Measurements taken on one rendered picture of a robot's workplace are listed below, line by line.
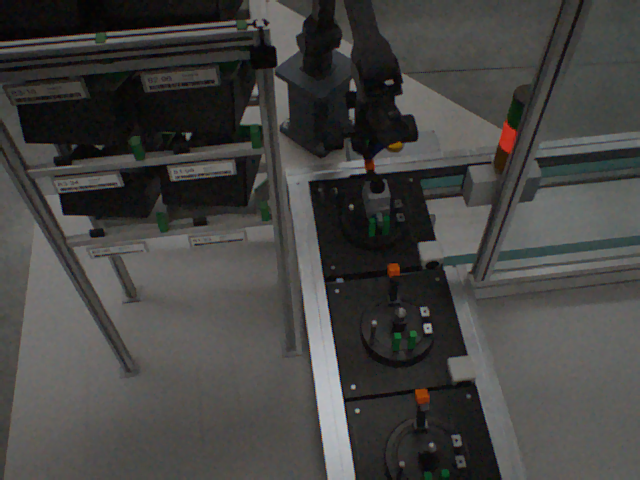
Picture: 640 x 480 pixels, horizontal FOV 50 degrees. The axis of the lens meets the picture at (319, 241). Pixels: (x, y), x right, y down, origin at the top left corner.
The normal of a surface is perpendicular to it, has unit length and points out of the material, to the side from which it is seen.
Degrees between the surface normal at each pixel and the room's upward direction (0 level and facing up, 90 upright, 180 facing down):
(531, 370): 0
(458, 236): 0
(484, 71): 1
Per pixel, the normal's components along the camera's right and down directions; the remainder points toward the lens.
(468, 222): -0.01, -0.56
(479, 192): 0.13, 0.82
